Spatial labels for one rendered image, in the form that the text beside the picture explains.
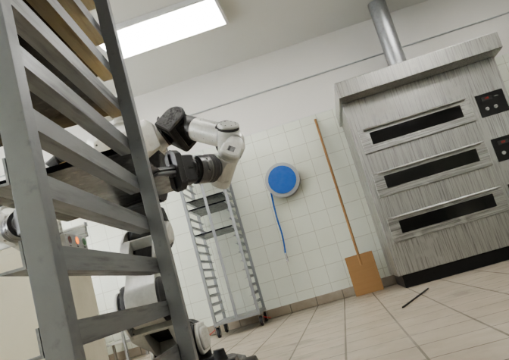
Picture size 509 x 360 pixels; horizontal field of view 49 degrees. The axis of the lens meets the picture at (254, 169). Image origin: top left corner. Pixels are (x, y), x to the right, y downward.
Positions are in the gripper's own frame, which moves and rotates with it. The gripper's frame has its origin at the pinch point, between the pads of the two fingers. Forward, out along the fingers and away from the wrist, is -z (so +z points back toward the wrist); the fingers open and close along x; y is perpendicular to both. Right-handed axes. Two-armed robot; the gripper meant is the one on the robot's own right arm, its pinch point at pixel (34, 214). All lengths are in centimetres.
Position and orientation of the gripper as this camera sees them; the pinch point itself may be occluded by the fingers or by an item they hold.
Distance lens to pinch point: 179.9
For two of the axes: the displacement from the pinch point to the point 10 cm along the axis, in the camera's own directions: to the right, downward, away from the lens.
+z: -6.4, 3.3, 7.0
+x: -2.7, -9.4, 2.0
